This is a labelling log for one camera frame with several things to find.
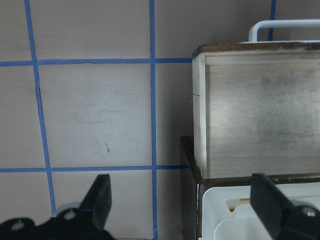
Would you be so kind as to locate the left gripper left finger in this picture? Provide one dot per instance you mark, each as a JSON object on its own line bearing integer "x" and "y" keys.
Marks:
{"x": 97, "y": 202}

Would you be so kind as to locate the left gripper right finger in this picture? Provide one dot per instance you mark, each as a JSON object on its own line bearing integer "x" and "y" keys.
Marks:
{"x": 283, "y": 219}

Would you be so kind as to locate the open wooden drawer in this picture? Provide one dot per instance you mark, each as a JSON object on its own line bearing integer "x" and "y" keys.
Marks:
{"x": 256, "y": 109}

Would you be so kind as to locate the white drawer handle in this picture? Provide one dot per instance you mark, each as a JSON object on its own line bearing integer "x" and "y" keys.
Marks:
{"x": 286, "y": 31}

